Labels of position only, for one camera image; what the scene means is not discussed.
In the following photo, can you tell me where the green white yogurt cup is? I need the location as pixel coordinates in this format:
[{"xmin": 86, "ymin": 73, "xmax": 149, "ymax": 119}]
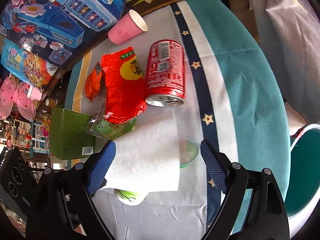
[{"xmin": 113, "ymin": 138, "xmax": 200, "ymax": 206}]

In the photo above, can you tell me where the green clear plastic wrapper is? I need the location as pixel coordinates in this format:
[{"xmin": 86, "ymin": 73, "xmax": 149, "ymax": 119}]
[{"xmin": 85, "ymin": 102, "xmax": 137, "ymax": 140}]

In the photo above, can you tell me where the white paper napkin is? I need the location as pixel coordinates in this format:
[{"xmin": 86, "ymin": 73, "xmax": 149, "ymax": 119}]
[{"xmin": 105, "ymin": 110, "xmax": 180, "ymax": 193}]

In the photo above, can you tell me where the red snack wrapper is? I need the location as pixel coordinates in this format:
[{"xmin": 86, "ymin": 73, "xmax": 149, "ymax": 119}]
[{"xmin": 101, "ymin": 47, "xmax": 147, "ymax": 124}]

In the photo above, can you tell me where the small orange wrapper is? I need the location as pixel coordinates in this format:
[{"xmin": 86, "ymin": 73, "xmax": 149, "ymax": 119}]
[{"xmin": 84, "ymin": 62, "xmax": 103, "ymax": 101}]

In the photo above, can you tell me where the red soda can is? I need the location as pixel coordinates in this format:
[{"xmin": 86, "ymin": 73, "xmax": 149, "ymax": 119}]
[{"xmin": 145, "ymin": 40, "xmax": 185, "ymax": 107}]

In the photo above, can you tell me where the pink paper cup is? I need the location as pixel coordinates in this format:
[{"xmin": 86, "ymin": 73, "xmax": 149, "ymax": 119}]
[{"xmin": 108, "ymin": 9, "xmax": 148, "ymax": 45}]

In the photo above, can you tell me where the teal trash bin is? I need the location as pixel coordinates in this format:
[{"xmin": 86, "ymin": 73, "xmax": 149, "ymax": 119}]
[{"xmin": 285, "ymin": 124, "xmax": 319, "ymax": 238}]

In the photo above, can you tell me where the green cardboard box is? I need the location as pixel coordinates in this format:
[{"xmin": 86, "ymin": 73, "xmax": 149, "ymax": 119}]
[{"xmin": 49, "ymin": 108, "xmax": 95, "ymax": 160}]

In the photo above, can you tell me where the pink butterfly wings toy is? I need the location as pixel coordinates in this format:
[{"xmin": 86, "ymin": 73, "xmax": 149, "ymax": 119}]
[{"xmin": 0, "ymin": 76, "xmax": 42, "ymax": 121}]

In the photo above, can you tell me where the paw patrol toy package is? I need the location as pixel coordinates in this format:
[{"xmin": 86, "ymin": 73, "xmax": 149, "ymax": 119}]
[{"xmin": 1, "ymin": 38, "xmax": 58, "ymax": 92}]

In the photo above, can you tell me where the blue toy box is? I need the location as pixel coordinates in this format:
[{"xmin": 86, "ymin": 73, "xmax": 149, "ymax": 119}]
[{"xmin": 1, "ymin": 0, "xmax": 126, "ymax": 69}]

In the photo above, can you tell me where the grey cloth covered furniture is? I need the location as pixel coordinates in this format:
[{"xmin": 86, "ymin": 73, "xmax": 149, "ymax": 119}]
[{"xmin": 252, "ymin": 0, "xmax": 319, "ymax": 123}]

